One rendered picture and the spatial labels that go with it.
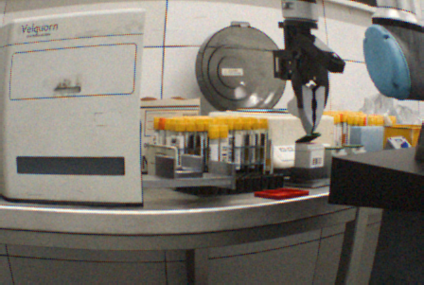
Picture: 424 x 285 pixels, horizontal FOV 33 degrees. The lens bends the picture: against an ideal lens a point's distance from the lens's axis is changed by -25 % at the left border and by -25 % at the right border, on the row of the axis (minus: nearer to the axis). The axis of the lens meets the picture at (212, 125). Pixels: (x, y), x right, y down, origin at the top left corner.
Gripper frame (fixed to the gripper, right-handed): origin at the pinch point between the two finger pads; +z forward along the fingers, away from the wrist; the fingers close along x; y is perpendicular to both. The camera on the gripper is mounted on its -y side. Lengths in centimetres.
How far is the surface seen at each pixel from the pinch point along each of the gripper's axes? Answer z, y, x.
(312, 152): 4.1, -1.7, 1.2
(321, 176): 8.6, -2.1, -1.2
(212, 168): 5.5, -0.4, 21.8
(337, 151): 4.3, -1.0, -6.6
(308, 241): 36, 55, -52
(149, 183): 6.8, -5.3, 36.6
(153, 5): -27, 56, -1
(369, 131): 1.2, 2.3, -21.0
